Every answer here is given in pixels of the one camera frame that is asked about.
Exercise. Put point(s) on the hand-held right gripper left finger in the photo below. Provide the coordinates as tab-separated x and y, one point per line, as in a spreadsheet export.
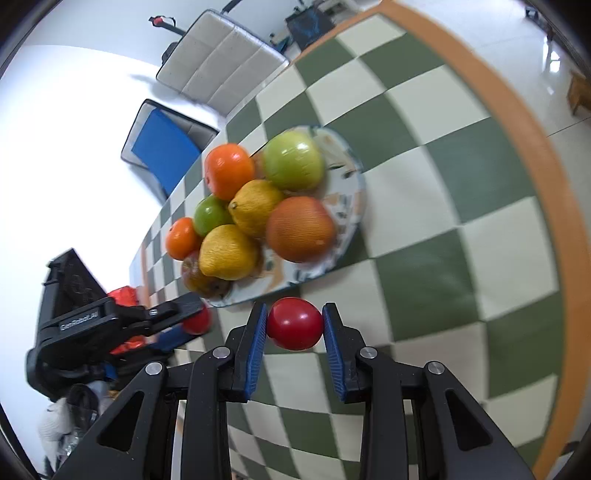
256	350

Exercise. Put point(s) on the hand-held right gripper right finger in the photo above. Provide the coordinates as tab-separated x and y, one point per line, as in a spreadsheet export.
334	350

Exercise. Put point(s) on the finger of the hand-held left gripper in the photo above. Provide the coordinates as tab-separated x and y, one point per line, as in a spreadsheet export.
168	340
154	314

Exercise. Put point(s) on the small red tomato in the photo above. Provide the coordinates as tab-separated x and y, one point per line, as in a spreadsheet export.
294	323
199	319

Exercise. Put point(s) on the dark brown round fruit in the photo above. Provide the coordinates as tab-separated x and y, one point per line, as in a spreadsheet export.
203	281

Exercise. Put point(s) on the orange tangerine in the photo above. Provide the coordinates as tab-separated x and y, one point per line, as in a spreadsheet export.
182	237
228	170

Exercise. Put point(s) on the yellow citrus fruit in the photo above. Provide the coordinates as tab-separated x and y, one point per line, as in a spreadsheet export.
228	251
256	207

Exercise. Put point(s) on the green apple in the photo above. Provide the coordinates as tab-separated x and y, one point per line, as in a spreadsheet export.
210	214
293	159

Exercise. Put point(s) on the reddish brown round fruit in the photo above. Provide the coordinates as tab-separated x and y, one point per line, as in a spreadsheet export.
300	228

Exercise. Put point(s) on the floral oval plate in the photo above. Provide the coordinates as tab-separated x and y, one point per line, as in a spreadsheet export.
341	221

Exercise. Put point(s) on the red plastic bag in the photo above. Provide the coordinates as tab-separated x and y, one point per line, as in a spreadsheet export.
122	295

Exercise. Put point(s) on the white crumpled bag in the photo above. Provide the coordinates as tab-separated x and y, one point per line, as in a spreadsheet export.
60	424

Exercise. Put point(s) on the green white checkered tablecloth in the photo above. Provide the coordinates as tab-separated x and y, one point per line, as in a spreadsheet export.
415	230

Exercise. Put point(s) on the white padded chair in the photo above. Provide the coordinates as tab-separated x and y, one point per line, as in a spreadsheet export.
221	60

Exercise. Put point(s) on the black blue bench pad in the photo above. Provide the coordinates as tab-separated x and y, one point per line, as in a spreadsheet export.
309	25

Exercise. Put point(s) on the small wooden stool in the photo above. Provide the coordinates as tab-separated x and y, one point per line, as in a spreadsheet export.
581	92

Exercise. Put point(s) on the blue panel with grey frame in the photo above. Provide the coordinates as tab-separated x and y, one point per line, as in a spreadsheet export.
161	147

